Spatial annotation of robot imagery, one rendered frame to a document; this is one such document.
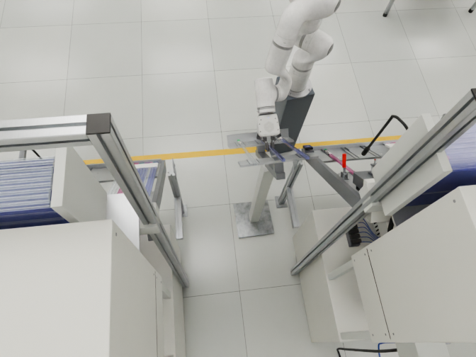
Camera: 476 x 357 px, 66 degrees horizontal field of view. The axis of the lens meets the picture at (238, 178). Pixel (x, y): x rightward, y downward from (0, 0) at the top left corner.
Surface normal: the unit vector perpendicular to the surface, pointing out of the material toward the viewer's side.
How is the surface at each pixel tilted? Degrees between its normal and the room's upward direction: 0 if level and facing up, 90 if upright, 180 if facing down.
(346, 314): 0
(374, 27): 0
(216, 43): 0
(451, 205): 90
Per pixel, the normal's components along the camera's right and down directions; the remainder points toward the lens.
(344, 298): 0.05, -0.41
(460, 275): -0.99, 0.08
